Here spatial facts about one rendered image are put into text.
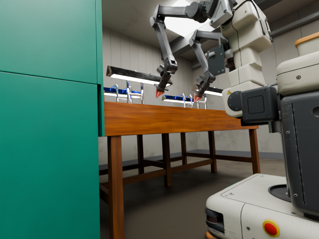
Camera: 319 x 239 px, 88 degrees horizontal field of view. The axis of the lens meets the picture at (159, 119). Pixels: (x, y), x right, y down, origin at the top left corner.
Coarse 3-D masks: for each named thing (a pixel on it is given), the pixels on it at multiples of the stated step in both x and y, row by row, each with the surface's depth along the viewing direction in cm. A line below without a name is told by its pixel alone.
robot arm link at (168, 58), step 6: (150, 18) 118; (150, 24) 118; (156, 24) 116; (162, 24) 118; (156, 30) 118; (162, 30) 116; (162, 36) 114; (162, 42) 114; (168, 42) 115; (162, 48) 114; (168, 48) 112; (162, 54) 114; (168, 54) 110; (168, 60) 108; (174, 60) 111; (174, 66) 109
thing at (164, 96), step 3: (162, 96) 229; (165, 96) 227; (168, 96) 231; (171, 96) 236; (174, 96) 239; (162, 99) 229; (165, 99) 225; (168, 99) 228; (171, 99) 232; (174, 99) 235; (177, 99) 238; (180, 99) 243; (186, 99) 251; (189, 99) 257; (192, 99) 261; (195, 102) 262
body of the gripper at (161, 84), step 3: (162, 81) 116; (156, 84) 118; (159, 84) 117; (162, 84) 116; (165, 84) 116; (159, 87) 117; (162, 87) 117; (165, 87) 119; (165, 90) 120; (168, 90) 121
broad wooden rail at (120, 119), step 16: (112, 112) 89; (128, 112) 95; (144, 112) 102; (160, 112) 109; (176, 112) 118; (192, 112) 128; (208, 112) 140; (224, 112) 154; (112, 128) 89; (128, 128) 94; (144, 128) 101; (160, 128) 108; (176, 128) 116; (192, 128) 126; (208, 128) 138; (224, 128) 152; (240, 128) 169; (256, 128) 191
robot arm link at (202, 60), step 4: (192, 40) 144; (192, 44) 144; (196, 44) 144; (200, 44) 150; (196, 48) 144; (200, 48) 144; (196, 52) 145; (200, 52) 142; (200, 56) 141; (204, 56) 141; (200, 60) 142; (204, 60) 139; (200, 64) 142; (204, 64) 139; (204, 68) 139; (204, 72) 138; (208, 72) 135; (204, 76) 138; (212, 76) 134; (208, 80) 135; (212, 80) 136
